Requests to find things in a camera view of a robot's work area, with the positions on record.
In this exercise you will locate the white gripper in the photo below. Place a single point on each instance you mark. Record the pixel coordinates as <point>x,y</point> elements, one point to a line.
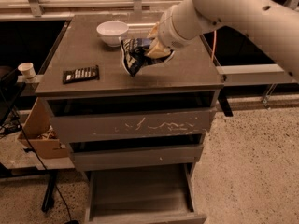
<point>166,34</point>

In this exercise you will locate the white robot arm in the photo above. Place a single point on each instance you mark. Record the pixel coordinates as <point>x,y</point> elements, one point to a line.
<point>272,27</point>

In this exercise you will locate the grey drawer cabinet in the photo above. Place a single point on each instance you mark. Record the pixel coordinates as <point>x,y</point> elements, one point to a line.
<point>188,81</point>

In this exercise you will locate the top grey drawer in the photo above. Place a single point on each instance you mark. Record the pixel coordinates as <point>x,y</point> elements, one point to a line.
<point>73,129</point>

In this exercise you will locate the middle grey drawer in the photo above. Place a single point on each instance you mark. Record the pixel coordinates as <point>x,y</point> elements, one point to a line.
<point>138,157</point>

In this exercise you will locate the bottom open grey drawer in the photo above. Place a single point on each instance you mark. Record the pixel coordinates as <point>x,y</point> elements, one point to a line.
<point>143,195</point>

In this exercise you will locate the white ceramic bowl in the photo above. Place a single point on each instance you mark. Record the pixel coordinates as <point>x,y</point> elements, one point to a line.
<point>112,32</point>

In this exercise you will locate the dark chocolate bar wrapper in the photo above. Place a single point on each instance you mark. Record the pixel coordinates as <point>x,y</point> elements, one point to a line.
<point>81,74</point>

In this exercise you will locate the white paper cup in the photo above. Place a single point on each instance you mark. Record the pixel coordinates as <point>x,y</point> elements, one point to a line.
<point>27,70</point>

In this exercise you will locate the cardboard box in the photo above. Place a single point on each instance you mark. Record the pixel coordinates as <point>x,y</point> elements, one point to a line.
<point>39,134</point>

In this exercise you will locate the black table leg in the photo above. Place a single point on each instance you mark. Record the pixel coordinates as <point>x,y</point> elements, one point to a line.
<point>48,201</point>

